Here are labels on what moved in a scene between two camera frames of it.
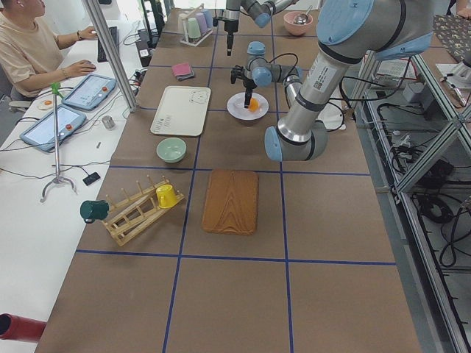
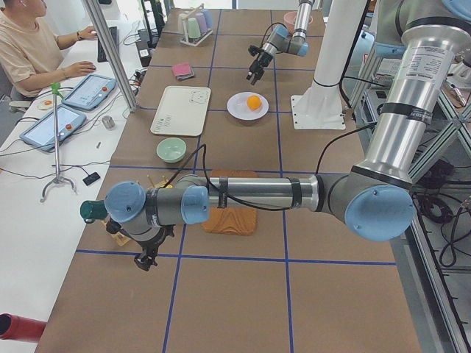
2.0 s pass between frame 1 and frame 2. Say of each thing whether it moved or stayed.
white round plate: stayed
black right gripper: moved
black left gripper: moved
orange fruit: stayed
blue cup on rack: stayed
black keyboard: stayed
